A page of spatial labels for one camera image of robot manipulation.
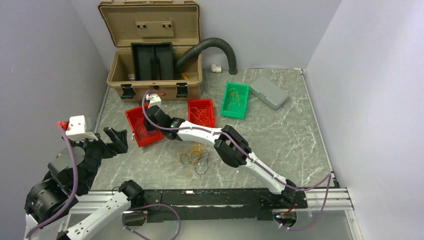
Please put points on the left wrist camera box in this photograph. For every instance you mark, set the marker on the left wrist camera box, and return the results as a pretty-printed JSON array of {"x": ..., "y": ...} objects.
[{"x": 78, "y": 128}]

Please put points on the red bin centre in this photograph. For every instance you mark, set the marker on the red bin centre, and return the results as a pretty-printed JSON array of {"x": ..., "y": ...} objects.
[{"x": 201, "y": 112}]

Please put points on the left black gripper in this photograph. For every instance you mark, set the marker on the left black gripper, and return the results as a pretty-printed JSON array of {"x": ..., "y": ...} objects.
[{"x": 120, "y": 136}]

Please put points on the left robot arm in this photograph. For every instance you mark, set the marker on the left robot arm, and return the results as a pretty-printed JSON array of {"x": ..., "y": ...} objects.
[{"x": 71, "y": 175}]

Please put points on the yellow tool in toolbox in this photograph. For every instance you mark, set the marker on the yellow tool in toolbox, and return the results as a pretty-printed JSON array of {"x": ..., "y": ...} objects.
[{"x": 184, "y": 76}]

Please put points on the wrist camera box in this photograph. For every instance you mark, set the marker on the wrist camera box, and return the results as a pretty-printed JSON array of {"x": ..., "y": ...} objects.
[
  {"x": 78, "y": 128},
  {"x": 154, "y": 100}
]

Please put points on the green plastic bin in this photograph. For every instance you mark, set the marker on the green plastic bin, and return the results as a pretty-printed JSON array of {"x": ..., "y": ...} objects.
[{"x": 235, "y": 100}]

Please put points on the black toolbox tray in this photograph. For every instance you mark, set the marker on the black toolbox tray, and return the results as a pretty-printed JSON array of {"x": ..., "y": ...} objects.
[{"x": 153, "y": 61}]

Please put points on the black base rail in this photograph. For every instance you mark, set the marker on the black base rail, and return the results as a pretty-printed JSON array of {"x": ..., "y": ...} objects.
[{"x": 215, "y": 204}]

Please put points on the grey plastic case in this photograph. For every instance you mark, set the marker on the grey plastic case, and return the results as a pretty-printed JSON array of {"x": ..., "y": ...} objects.
[{"x": 268, "y": 92}]

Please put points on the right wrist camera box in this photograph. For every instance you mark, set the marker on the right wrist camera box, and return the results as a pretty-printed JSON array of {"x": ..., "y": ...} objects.
[{"x": 154, "y": 100}]

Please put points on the white pipe fitting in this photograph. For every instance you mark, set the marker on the white pipe fitting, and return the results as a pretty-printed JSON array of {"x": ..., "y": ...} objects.
[{"x": 215, "y": 68}]

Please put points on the red bin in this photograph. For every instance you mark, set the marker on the red bin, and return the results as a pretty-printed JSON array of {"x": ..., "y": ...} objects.
[
  {"x": 201, "y": 112},
  {"x": 142, "y": 136}
]

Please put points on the red bin left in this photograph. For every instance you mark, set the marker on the red bin left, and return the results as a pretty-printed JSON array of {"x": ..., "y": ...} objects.
[{"x": 142, "y": 136}]

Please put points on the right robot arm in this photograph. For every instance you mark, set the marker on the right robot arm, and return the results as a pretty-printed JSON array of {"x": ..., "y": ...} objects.
[{"x": 231, "y": 147}]

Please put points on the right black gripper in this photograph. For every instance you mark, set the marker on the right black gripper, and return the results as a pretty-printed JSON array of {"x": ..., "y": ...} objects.
[{"x": 147, "y": 126}]

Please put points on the tan open toolbox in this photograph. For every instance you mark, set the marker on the tan open toolbox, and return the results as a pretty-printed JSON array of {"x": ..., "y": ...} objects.
[{"x": 150, "y": 36}]

